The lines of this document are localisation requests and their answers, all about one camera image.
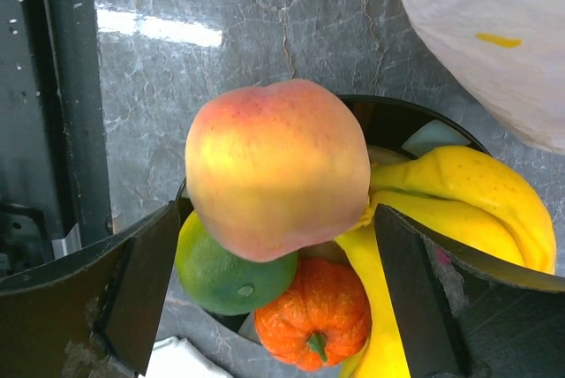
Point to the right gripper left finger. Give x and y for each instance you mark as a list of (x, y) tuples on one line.
[(93, 313)]

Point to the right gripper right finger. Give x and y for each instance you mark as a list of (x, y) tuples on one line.
[(464, 313)]

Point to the single fake banana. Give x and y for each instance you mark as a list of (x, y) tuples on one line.
[(383, 353)]

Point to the fake banana bunch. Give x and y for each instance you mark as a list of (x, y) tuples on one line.
[(472, 198)]

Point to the fake yellow lemon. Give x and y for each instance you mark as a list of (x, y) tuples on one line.
[(223, 283)]

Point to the fake orange mini pumpkin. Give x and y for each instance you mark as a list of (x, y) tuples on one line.
[(322, 319)]

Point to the fake peach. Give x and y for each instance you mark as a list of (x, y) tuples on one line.
[(272, 169)]

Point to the white plastic bag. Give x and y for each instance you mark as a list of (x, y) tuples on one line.
[(508, 54)]

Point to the white folded towel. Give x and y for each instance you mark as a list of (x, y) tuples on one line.
[(178, 358)]

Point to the dark striped ceramic plate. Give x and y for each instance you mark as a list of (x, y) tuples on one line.
[(397, 122)]

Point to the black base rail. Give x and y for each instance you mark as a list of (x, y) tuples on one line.
[(54, 173)]

